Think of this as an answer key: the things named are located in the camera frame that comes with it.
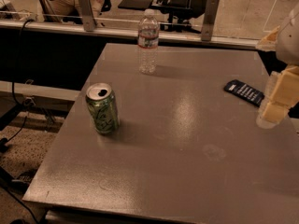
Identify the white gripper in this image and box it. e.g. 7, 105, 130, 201
256, 3, 299, 129

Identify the clear plastic water bottle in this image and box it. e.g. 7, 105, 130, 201
137, 9, 160, 74

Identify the green soda can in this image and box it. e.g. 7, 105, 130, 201
85, 83, 120, 135

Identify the dark blue snack bar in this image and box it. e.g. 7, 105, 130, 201
223, 79, 264, 107

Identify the black flat stool seat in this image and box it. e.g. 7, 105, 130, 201
118, 0, 153, 10

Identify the person in beige trousers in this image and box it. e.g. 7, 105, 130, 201
46, 0, 107, 22

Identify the right metal rail bracket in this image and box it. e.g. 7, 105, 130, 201
201, 0, 220, 42

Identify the metal rail bracket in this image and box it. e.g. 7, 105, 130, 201
201, 0, 220, 42
78, 0, 96, 32

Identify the metal rail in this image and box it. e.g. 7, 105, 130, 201
0, 19, 259, 50

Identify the left metal rail bracket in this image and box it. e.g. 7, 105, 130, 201
78, 0, 96, 32

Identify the black cable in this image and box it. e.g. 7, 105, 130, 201
0, 18, 36, 154

